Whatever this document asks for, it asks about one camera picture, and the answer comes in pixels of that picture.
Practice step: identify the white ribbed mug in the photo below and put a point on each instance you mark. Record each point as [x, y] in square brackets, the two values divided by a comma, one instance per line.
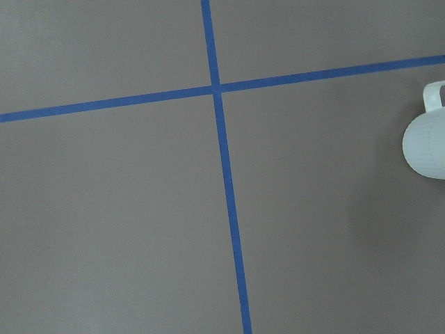
[423, 140]

